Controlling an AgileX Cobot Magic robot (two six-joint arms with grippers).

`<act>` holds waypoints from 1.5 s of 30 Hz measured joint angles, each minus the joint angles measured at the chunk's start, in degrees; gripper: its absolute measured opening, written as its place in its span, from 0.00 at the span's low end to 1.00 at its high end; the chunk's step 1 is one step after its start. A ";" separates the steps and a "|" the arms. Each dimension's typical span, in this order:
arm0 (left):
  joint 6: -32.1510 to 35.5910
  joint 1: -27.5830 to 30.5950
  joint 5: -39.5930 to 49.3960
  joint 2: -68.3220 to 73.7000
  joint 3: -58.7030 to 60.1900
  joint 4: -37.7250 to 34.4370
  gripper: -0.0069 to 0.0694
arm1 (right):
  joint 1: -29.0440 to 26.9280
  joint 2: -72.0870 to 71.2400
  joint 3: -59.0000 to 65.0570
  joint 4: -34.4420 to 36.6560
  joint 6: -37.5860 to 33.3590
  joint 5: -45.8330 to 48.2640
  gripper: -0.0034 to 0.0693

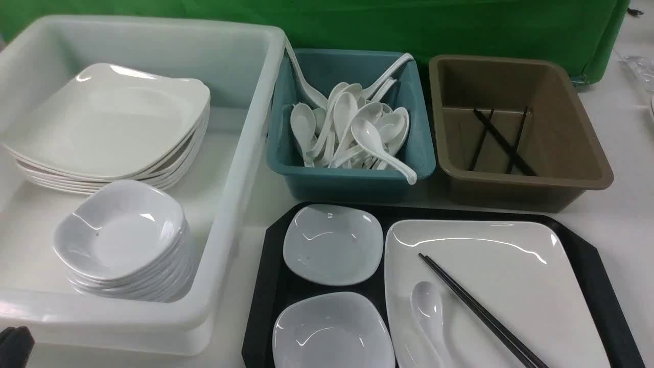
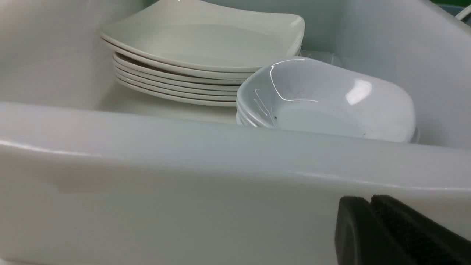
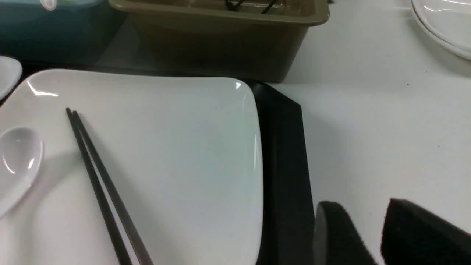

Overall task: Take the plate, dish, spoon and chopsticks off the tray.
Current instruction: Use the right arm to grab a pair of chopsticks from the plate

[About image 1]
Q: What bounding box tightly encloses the small white bowl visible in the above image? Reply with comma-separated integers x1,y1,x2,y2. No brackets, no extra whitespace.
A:
283,203,384,286
272,292,395,367

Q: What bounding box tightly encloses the clear plastic object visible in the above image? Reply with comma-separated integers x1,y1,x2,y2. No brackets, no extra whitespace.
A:
621,55,653,94

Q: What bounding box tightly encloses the large white square plate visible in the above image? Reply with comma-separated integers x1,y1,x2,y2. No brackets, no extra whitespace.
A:
384,219,610,367

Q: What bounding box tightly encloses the white spoon overhanging bin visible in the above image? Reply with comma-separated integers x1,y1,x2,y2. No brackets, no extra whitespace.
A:
351,118,417,186

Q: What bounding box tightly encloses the white spoon leaning on tub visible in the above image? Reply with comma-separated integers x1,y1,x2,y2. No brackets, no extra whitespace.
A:
285,37,329,111

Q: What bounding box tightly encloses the stack of white plates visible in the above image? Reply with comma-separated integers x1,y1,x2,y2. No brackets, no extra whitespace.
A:
2,63,211,196

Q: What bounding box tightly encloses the black chopstick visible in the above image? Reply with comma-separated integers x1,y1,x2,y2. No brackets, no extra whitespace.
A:
473,108,538,176
418,255,540,368
468,108,495,171
419,252,548,368
505,106,529,174

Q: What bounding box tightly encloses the stack of white bowls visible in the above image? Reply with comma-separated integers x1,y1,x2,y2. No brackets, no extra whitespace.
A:
52,180,196,303

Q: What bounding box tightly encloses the large white plastic tub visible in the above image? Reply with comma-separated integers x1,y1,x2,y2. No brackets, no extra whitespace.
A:
1,15,286,356

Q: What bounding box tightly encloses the white ceramic soup spoon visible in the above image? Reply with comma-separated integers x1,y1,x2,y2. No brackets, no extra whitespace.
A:
410,281,455,367

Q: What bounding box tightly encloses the brown plastic bin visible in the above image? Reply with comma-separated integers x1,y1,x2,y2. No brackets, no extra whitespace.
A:
428,55,614,213

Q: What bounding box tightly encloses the white spoon on bin corner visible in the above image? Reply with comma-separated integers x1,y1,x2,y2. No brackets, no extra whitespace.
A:
362,52,414,100

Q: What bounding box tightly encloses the black chopstick in bin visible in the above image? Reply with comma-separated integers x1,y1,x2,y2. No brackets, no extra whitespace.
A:
505,106,529,174
468,108,495,171
473,108,538,176

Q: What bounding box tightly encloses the pile of white spoons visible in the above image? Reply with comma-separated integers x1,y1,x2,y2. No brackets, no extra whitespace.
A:
289,78,410,170

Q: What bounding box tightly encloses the green cloth backdrop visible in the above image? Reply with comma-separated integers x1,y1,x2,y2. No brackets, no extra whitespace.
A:
1,1,629,83

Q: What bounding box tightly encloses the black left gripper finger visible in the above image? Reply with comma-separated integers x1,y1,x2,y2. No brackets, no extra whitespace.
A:
1,326,35,367

